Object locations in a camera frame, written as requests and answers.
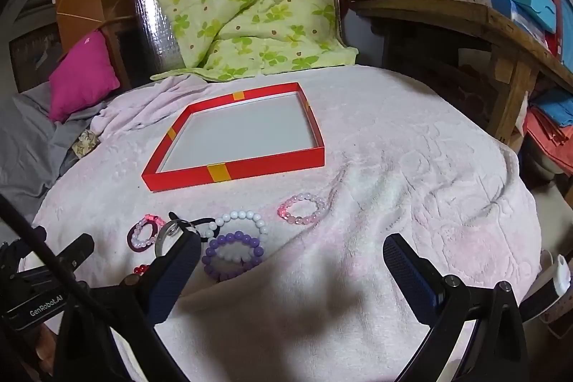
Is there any purple beaded bracelet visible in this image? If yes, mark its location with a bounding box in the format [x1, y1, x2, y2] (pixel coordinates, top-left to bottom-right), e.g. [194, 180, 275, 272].
[201, 231, 265, 281]

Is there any small floral pouch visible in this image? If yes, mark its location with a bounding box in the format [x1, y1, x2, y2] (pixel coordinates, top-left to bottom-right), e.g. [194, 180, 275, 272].
[72, 130, 101, 160]

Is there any red shallow box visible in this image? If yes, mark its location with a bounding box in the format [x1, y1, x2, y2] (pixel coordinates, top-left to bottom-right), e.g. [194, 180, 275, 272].
[142, 82, 325, 192]

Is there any silver bangle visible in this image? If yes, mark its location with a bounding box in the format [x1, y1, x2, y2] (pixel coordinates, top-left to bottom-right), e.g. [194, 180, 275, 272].
[154, 218, 194, 260]

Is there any black cable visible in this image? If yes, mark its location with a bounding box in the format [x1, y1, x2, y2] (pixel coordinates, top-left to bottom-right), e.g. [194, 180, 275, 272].
[0, 194, 95, 293]

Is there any pale pink blanket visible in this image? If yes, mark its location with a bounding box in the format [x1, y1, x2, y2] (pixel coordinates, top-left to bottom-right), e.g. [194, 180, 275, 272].
[24, 66, 544, 382]

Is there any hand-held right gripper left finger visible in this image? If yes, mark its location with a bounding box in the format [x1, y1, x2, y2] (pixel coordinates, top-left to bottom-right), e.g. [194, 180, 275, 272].
[56, 231, 202, 382]

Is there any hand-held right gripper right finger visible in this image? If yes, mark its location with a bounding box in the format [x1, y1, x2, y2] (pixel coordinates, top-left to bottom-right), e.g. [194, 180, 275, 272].
[382, 233, 529, 382]

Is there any pink and lilac bracelet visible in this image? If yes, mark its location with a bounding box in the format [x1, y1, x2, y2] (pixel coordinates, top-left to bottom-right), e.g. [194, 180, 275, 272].
[135, 213, 162, 244]

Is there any grey cloth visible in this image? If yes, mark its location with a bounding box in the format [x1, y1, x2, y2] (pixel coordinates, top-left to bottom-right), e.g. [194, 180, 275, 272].
[0, 82, 108, 226]

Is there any magenta pillow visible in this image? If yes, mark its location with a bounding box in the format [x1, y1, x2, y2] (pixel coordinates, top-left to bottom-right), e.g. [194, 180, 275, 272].
[48, 30, 121, 123]

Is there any wooden bench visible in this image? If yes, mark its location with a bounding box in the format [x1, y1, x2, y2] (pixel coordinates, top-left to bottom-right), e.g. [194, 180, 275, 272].
[345, 0, 573, 145]

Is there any pink beaded bracelet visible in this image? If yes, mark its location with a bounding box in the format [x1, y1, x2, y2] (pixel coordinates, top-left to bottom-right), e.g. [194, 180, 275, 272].
[278, 193, 327, 227]

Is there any folded blue cloth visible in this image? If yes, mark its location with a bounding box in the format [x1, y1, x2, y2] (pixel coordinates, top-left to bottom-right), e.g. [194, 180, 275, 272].
[530, 89, 573, 127]

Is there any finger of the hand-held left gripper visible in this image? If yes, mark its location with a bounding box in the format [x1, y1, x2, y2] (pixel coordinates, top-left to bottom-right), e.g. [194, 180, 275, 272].
[54, 233, 96, 274]

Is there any white beaded bracelet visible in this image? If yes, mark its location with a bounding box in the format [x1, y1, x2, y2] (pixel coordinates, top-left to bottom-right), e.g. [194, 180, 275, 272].
[215, 209, 267, 240]

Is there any black hair tie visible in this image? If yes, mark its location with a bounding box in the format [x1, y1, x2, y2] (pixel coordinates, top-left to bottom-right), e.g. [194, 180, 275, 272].
[169, 212, 221, 242]

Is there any coral red cloth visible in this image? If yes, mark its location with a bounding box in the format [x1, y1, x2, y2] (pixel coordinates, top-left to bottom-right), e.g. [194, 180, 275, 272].
[524, 107, 573, 161]

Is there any maroon hair tie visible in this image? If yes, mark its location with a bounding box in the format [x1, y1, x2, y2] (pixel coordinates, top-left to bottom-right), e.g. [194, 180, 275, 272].
[127, 217, 164, 252]

